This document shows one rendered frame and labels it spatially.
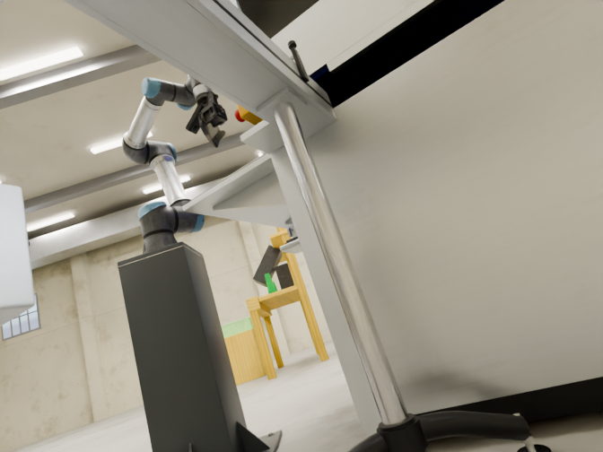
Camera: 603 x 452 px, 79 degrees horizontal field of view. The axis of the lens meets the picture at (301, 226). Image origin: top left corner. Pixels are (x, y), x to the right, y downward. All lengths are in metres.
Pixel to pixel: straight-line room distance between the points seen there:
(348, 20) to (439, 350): 0.89
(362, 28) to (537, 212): 0.64
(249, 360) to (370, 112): 4.67
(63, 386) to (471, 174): 11.50
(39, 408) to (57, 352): 1.35
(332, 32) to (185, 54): 0.55
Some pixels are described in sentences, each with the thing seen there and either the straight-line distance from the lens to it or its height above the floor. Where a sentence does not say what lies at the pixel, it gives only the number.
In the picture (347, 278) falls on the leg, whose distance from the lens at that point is 0.73.
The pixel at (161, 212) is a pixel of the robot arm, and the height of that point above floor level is 0.96.
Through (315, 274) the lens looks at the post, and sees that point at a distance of 1.00.
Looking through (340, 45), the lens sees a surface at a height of 1.04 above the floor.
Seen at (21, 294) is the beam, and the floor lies 0.44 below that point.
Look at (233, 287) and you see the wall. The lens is 10.14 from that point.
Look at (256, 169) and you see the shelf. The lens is 1.19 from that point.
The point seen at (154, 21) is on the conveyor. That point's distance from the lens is 0.68.
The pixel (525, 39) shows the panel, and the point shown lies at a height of 0.77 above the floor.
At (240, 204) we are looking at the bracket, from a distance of 1.29.
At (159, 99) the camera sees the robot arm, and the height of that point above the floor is 1.35.
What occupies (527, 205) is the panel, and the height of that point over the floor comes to 0.43.
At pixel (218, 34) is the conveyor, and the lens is 0.71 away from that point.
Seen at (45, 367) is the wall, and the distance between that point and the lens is 12.16.
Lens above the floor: 0.33
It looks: 16 degrees up
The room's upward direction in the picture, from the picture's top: 19 degrees counter-clockwise
